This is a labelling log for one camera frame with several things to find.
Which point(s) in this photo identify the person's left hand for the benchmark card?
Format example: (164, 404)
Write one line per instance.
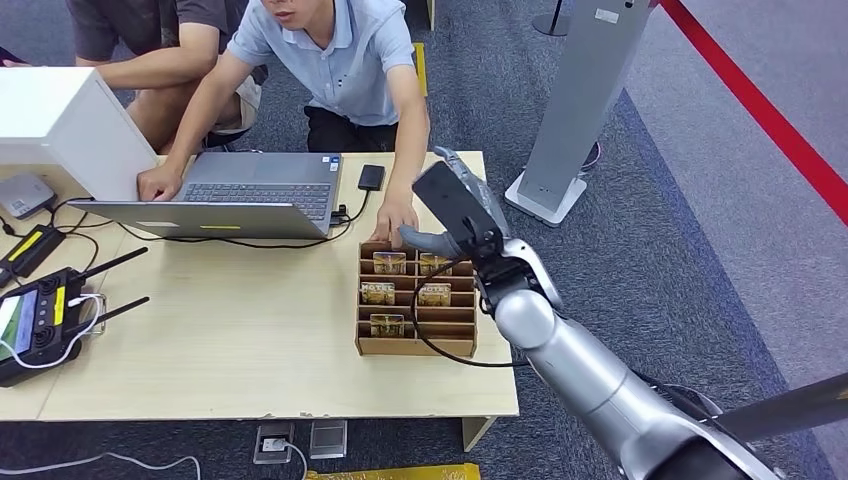
(394, 222)
(16, 64)

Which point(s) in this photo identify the person's right hand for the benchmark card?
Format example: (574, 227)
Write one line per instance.
(158, 183)

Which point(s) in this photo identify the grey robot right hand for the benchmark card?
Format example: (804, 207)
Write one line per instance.
(430, 242)

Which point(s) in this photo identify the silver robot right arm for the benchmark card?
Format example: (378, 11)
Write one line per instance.
(583, 371)

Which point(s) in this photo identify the person's right forearm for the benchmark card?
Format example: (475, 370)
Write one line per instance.
(192, 129)

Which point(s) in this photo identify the person's left forearm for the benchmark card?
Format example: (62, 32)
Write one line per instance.
(411, 152)
(159, 69)

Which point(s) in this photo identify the gold hotel key card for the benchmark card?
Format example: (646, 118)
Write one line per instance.
(432, 265)
(387, 325)
(378, 293)
(389, 264)
(436, 295)

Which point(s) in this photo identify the wooden card holder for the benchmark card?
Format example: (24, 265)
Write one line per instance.
(397, 346)

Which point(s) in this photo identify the person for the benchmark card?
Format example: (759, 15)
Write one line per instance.
(132, 26)
(351, 66)

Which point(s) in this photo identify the black external drive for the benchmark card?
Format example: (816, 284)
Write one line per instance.
(372, 177)

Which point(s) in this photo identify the white box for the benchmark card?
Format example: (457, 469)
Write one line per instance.
(60, 126)

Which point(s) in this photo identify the grey laptop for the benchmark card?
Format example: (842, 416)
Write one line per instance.
(258, 173)

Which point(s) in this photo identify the small grey device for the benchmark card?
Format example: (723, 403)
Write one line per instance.
(23, 194)

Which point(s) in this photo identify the black device with yellow label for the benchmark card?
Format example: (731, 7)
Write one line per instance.
(32, 250)

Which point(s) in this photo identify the black remote controller with antennas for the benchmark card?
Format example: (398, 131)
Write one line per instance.
(40, 323)

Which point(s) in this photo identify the wooden table leg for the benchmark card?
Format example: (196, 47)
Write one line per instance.
(477, 430)

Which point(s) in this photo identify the grey kiosk stand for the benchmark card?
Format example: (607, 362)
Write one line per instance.
(583, 99)

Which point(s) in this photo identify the closed floor socket plate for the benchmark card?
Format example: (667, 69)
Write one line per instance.
(328, 438)

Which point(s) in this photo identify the yellow floor strip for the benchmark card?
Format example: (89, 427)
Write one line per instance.
(397, 473)

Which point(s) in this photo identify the black round stand base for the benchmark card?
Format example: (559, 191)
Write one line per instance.
(551, 25)

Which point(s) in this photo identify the floor socket with plug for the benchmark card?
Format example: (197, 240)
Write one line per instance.
(273, 444)

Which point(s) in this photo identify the red barrier belt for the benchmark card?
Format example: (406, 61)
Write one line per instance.
(762, 109)

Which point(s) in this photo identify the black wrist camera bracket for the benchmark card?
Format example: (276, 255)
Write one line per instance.
(450, 199)

